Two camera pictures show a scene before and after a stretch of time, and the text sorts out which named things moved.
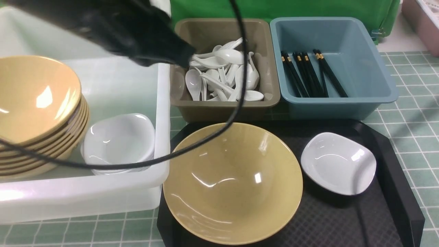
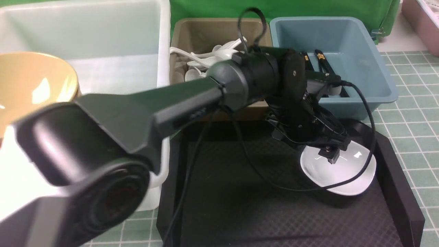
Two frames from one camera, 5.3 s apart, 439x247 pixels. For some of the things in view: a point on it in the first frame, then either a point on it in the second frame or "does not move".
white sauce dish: x=339 y=163 does not move
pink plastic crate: x=423 y=16 does not move
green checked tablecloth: x=409 y=130 does not move
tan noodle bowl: x=241 y=187 -> x=29 y=81
